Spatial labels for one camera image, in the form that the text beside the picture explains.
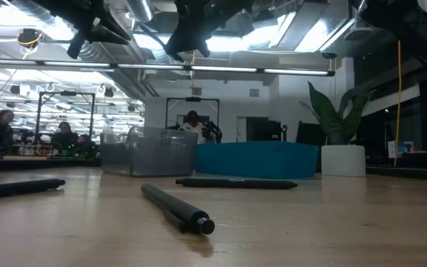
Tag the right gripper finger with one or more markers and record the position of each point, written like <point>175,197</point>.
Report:
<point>203,48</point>
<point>178,46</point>

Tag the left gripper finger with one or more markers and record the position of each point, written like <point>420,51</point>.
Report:
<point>113,24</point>
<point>106,39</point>

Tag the black pen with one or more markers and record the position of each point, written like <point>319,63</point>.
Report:
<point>77,44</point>
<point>235,183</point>
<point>17,188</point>
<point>184,213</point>

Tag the background black robot arm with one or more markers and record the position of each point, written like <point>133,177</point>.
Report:
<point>212,131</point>

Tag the long LED light bar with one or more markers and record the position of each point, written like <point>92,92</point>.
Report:
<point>76,64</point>

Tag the black hanging lamp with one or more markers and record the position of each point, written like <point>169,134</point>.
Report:
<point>108,92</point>

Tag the black display screen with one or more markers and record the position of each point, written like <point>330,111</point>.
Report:
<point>308,133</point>
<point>265,130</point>

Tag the clear grey plastic bin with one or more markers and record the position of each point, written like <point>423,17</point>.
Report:
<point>150,155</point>

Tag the blue plastic bin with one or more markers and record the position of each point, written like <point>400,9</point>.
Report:
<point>254,159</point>

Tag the snake plant in white pot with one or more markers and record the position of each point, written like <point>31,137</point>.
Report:
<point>343,159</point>

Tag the white and blue sign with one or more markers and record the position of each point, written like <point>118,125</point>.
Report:
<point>391,148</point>

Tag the white ceiling panel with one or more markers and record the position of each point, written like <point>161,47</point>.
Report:
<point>424,5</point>

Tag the small silver spiral duct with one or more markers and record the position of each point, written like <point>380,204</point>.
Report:
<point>139,9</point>

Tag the grey wall box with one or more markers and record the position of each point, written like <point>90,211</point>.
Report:
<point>196,91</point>

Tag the black background rig frame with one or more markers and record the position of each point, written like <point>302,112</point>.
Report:
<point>92,111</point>
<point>193,99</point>

